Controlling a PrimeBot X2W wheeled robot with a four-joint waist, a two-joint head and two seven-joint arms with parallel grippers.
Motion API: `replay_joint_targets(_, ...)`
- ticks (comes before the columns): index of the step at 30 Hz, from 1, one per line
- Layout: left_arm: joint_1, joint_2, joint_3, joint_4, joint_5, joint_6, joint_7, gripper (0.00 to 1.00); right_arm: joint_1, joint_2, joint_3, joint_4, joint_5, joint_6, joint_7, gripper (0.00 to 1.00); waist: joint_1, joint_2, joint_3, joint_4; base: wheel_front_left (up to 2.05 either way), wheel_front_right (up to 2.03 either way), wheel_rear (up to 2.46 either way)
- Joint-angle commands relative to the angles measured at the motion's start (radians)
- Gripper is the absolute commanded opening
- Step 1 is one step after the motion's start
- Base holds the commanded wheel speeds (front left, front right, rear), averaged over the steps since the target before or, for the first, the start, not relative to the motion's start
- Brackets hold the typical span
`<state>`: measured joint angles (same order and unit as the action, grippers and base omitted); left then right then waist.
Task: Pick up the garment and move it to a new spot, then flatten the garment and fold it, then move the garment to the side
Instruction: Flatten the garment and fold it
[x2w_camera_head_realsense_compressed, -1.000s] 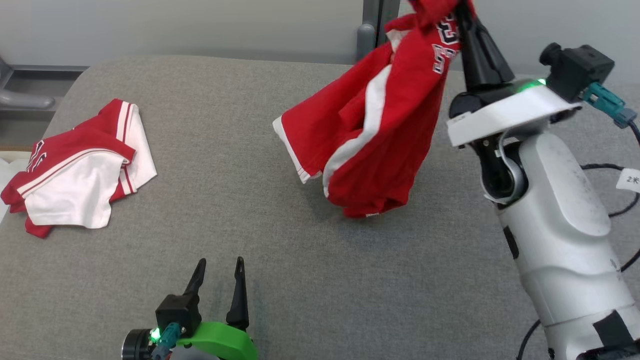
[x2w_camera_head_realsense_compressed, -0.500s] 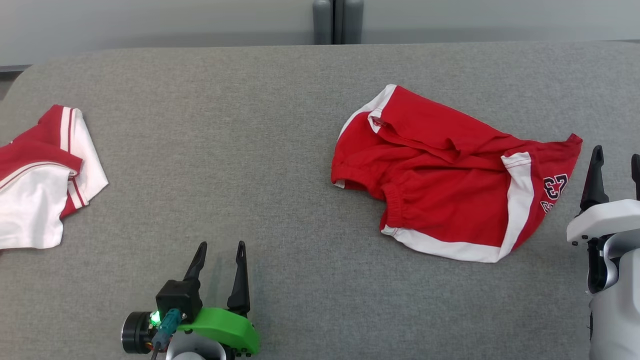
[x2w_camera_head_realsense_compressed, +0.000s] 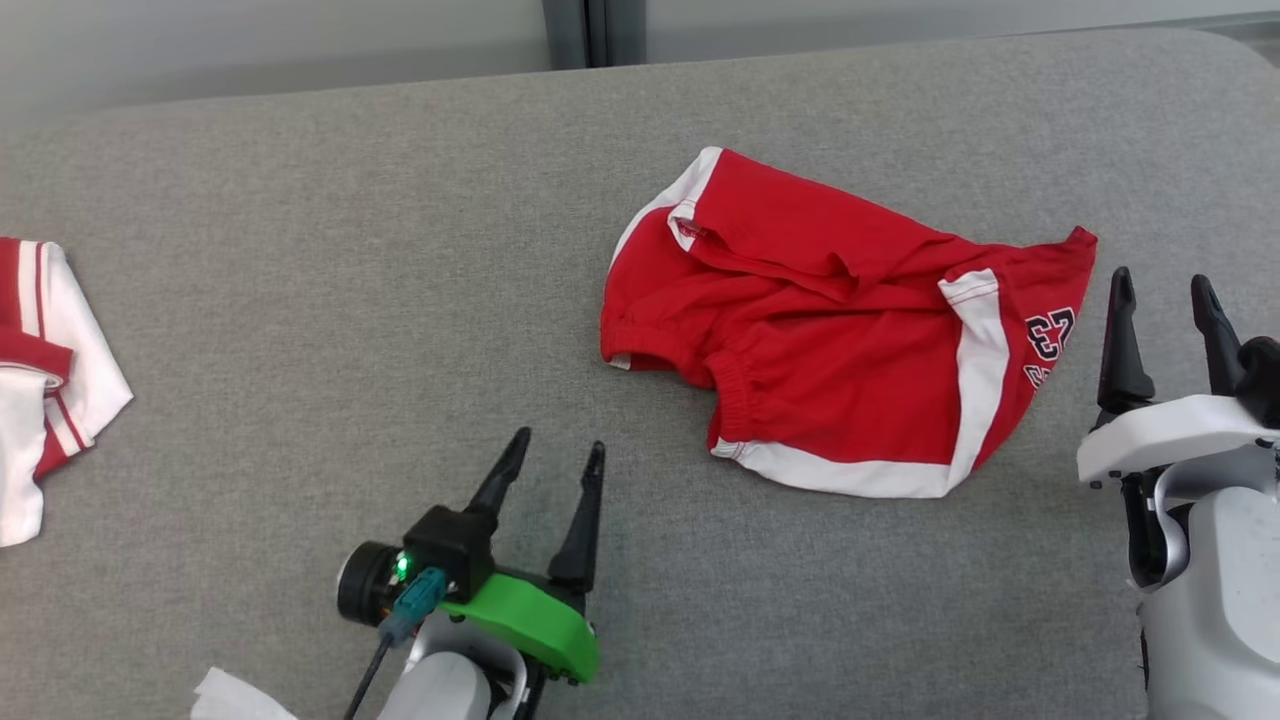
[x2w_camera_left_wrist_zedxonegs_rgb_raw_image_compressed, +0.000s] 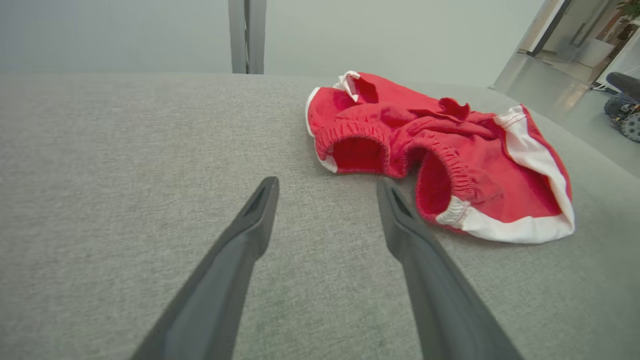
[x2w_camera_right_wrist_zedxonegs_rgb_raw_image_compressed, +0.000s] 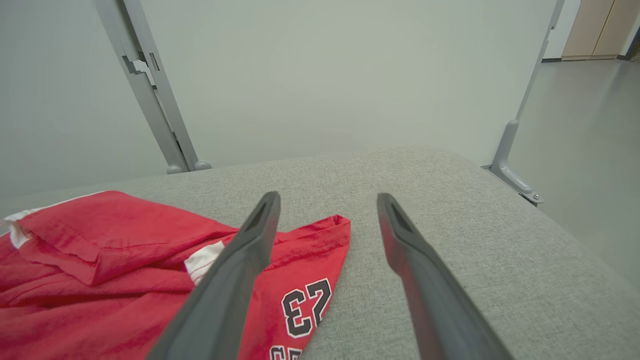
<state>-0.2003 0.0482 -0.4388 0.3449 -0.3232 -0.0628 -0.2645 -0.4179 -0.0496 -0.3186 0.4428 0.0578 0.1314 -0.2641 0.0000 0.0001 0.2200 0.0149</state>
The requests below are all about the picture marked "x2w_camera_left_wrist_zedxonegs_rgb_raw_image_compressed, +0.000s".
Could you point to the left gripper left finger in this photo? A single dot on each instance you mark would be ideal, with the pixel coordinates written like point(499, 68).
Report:
point(220, 300)

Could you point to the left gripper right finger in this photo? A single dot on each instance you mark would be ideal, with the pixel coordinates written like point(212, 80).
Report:
point(445, 300)

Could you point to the red white shorts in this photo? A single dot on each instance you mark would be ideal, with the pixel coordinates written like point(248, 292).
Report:
point(500, 190)

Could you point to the dark wheeled mobile base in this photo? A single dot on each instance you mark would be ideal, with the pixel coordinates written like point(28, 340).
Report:
point(632, 127)

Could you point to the white box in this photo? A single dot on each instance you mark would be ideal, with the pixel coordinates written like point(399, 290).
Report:
point(595, 52)

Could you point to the dark framed glass door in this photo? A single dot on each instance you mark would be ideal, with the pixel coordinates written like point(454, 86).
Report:
point(580, 30)

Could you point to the green potted plant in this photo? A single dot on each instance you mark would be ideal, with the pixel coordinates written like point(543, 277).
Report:
point(631, 7)

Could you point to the grey partition post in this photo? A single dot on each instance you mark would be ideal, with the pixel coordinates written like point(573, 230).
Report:
point(237, 35)

